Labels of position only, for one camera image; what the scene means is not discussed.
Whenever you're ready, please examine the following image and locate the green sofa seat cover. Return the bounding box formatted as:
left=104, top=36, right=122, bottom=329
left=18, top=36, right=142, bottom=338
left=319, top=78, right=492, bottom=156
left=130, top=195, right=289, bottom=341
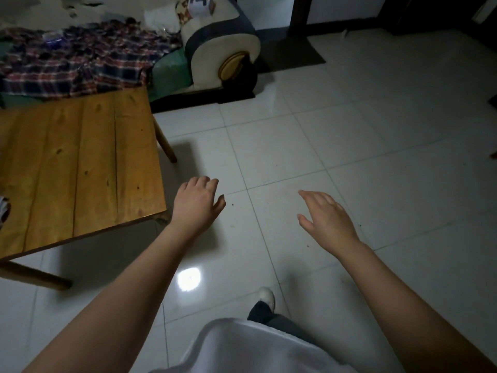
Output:
left=148, top=48, right=193, bottom=102

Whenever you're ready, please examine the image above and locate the white plastic bag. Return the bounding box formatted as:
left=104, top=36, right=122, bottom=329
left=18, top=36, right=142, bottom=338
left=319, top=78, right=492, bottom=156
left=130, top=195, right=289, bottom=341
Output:
left=145, top=7, right=183, bottom=35

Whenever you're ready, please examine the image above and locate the person's left hand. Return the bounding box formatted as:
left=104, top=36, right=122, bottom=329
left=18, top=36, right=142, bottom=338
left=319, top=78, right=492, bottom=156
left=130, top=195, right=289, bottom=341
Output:
left=170, top=176, right=226, bottom=240

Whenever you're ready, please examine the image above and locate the dark floor mat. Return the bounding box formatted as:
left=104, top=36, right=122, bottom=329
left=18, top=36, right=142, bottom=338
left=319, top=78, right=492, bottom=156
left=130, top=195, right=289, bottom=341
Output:
left=254, top=28, right=327, bottom=74

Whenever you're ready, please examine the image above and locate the white shoe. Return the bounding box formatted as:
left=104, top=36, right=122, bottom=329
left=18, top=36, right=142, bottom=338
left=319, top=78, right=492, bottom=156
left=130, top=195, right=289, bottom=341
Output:
left=257, top=286, right=276, bottom=313

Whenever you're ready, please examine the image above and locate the white shirt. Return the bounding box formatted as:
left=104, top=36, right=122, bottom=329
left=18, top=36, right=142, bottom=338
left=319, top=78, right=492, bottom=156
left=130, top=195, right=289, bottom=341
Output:
left=149, top=318, right=360, bottom=373

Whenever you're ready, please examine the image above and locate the white cardboard box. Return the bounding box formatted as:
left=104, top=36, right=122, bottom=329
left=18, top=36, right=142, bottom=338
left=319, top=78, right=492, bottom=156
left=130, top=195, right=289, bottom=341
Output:
left=187, top=0, right=216, bottom=17

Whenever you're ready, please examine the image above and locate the dark trouser leg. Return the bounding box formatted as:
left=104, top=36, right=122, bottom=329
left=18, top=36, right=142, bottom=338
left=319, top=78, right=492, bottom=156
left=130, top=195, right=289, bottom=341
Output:
left=247, top=301, right=320, bottom=346

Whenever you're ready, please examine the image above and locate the person's right hand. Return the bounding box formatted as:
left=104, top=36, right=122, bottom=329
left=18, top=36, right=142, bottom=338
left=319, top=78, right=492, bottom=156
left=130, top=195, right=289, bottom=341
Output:
left=297, top=190, right=362, bottom=258

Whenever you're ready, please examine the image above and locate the plaid shirt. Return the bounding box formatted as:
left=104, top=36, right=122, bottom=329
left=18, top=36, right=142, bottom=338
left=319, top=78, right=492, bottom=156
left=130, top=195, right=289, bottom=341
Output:
left=0, top=20, right=183, bottom=100

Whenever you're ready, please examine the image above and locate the person's right forearm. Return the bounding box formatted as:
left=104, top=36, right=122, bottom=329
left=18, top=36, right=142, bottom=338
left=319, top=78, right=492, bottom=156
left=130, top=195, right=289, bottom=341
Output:
left=336, top=240, right=497, bottom=373

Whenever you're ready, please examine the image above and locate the person's left forearm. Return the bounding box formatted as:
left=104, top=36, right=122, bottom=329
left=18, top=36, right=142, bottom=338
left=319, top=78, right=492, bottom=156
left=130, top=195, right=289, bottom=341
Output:
left=21, top=223, right=200, bottom=373

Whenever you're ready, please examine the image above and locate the cream and dark sofa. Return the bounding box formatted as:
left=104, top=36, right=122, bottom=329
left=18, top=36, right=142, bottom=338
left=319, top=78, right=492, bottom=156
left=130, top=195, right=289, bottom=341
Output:
left=0, top=0, right=261, bottom=114

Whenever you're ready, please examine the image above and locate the wooden plank table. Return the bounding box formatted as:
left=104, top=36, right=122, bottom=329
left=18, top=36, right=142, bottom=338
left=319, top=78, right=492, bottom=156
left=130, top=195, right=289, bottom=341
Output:
left=0, top=86, right=178, bottom=292

